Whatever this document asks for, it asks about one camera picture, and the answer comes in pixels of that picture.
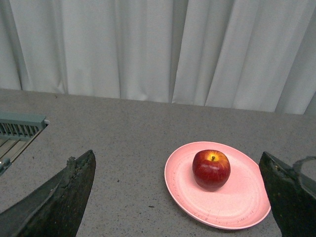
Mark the grey dish rack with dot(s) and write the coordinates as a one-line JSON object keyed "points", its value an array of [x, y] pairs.
{"points": [[17, 132]]}

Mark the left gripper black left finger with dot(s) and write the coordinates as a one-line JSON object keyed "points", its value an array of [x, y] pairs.
{"points": [[56, 208]]}

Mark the red apple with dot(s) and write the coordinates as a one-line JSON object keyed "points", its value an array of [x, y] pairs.
{"points": [[211, 169]]}

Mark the pink plate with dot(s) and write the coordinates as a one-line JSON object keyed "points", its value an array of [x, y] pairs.
{"points": [[241, 203]]}

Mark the white curtain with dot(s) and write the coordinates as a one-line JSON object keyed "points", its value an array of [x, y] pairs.
{"points": [[244, 54]]}

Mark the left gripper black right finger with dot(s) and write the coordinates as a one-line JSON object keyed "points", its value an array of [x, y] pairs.
{"points": [[292, 195]]}

